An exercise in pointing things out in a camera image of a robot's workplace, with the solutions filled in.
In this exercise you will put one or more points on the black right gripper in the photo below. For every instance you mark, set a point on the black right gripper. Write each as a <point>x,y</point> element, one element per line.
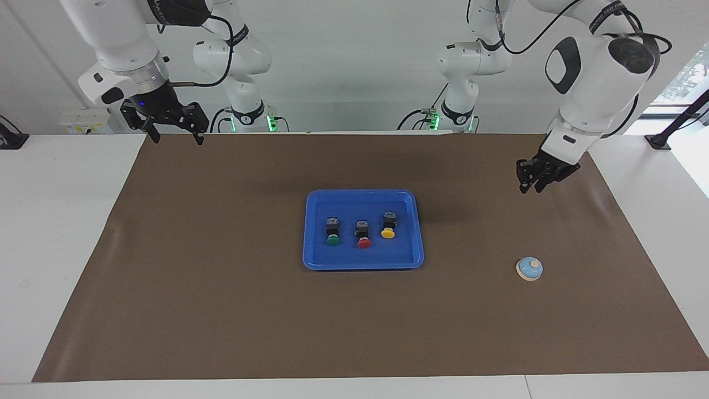
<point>160,111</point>

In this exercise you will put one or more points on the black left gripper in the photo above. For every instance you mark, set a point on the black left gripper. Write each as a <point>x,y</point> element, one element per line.
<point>545,166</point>

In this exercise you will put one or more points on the yellow mushroom push button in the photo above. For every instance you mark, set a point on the yellow mushroom push button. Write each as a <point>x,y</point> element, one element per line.
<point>388,233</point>

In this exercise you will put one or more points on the red mushroom push button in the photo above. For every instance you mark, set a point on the red mushroom push button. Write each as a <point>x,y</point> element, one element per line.
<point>364,243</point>

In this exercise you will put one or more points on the green mushroom push button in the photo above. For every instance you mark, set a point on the green mushroom push button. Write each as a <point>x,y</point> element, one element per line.
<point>333,240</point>

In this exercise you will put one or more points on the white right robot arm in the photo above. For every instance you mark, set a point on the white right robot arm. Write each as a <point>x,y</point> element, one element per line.
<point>116,39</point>

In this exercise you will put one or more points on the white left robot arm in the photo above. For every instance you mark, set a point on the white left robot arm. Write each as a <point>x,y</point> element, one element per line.
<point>592,72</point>

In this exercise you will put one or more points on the light blue desk bell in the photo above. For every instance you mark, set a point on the light blue desk bell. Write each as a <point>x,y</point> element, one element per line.
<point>529,269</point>

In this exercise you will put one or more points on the blue plastic tray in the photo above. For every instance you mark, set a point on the blue plastic tray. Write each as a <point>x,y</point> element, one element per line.
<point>363,257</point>

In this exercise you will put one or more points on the brown table mat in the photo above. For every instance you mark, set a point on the brown table mat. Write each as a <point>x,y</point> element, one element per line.
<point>221,321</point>

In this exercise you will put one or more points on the white wall socket box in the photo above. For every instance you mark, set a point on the white wall socket box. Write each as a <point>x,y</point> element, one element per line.
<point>83,123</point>

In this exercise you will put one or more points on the black table clamp mount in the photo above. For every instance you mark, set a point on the black table clamp mount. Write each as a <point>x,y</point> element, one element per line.
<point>11,138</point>

